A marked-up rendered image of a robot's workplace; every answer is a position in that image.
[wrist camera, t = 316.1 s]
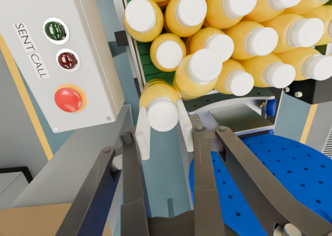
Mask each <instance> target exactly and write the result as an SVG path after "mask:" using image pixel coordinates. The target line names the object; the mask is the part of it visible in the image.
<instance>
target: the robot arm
mask: <svg viewBox="0 0 332 236"><path fill-rule="evenodd" d="M176 105H177V109H178V113H179V122H180V126H181V130H182V133H183V137H184V140H185V144H186V148H187V151H188V152H191V151H193V152H194V210H190V211H186V212H184V213H182V214H179V215H177V216H175V217H173V218H168V217H157V216H156V217H152V215H151V210H150V204H149V199H148V194H147V188H146V183H145V177H144V172H143V166H142V161H141V158H142V160H147V159H149V158H150V124H149V122H148V120H147V108H146V106H141V107H140V111H139V116H138V121H137V126H133V127H130V128H129V130H128V132H125V133H122V134H121V135H120V140H121V143H122V146H121V147H118V148H116V149H114V147H113V146H108V147H105V148H103V149H102V150H101V151H100V153H99V155H98V157H97V158H96V161H95V162H94V164H93V166H92V168H91V170H90V172H89V174H88V175H87V177H86V179H85V181H84V183H83V185H82V186H81V188H80V190H79V192H78V194H77V196H76V197H75V199H74V201H73V203H72V205H71V207H70V208H69V210H68V212H67V214H66V216H65V218H64V219H63V221H62V223H61V225H60V227H59V229H58V231H57V232H56V234H55V236H102V234H103V230H104V227H105V224H106V221H107V217H108V214H109V211H110V208H111V204H112V201H113V198H114V195H115V191H116V188H117V185H118V182H119V178H120V175H121V172H122V170H123V204H122V205H121V236H240V235H239V234H238V233H236V232H235V231H234V230H233V229H231V228H230V227H229V226H228V225H227V224H225V223H224V222H223V218H222V212H221V206H220V201H219V195H218V189H217V187H216V182H215V176H214V170H213V164H212V158H211V151H216V152H217V154H218V156H219V158H220V159H221V161H222V163H223V164H224V166H225V167H226V169H227V171H228V172H229V174H230V176H231V177H232V179H233V180H234V182H235V184H236V185H237V187H238V189H239V190H240V192H241V193H242V195H243V197H244V198H245V200H246V202H247V203H248V205H249V206H250V208H251V210H252V211H253V213H254V215H255V216H256V218H257V219H258V221H259V223H260V224H261V226H262V227H263V229H264V230H265V232H266V233H267V235H268V236H332V224H331V223H329V222H328V221H327V220H325V219H324V218H322V217H321V216H319V215H318V214H316V213H315V212H313V211H312V210H311V209H309V208H308V207H306V206H305V205H303V204H302V203H300V202H299V201H297V200H296V199H295V198H294V197H293V196H292V195H291V193H290V192H289V191H288V190H287V189H286V188H285V187H284V186H283V185H282V184H281V183H280V182H279V181H278V180H277V178H276V177H275V176H274V175H273V174H272V173H271V172H270V171H269V170H268V169H267V168H266V167H265V166H264V164H263V163H262V162H261V161H260V160H259V159H258V158H257V157H256V156H255V155H254V154H253V153H252V152H251V150H250V149H249V148H248V147H247V146H246V145H245V144H244V143H243V142H242V141H241V140H240V139H239V138H238V137H237V135H236V134H235V133H234V132H233V131H232V130H231V129H230V128H229V127H227V126H218V127H216V128H215V130H207V129H206V127H205V126H203V125H202V123H201V121H200V119H199V117H198V116H197V115H191V116H188V114H187V112H186V109H185V107H184V104H183V102H182V100H181V99H177V100H176ZM140 157H141V158H140Z"/></svg>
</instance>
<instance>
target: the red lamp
mask: <svg viewBox="0 0 332 236"><path fill-rule="evenodd" d="M57 61H58V64H59V65H60V66H61V67H62V68H64V69H68V70H71V69H73V68H75V67H76V65H77V60H76V58H75V56H74V55H73V54H71V53H70V52H62V53H60V54H59V55H58V58H57Z"/></svg>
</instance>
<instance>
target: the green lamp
mask: <svg viewBox="0 0 332 236"><path fill-rule="evenodd" d="M44 32H45V34H46V35H47V36H48V37H49V38H50V39H52V40H54V41H61V40H63V39H64V38H65V35H66V33H65V29H64V27H63V26H62V25H61V24H60V23H59V22H56V21H49V22H47V23H46V24H45V26H44Z"/></svg>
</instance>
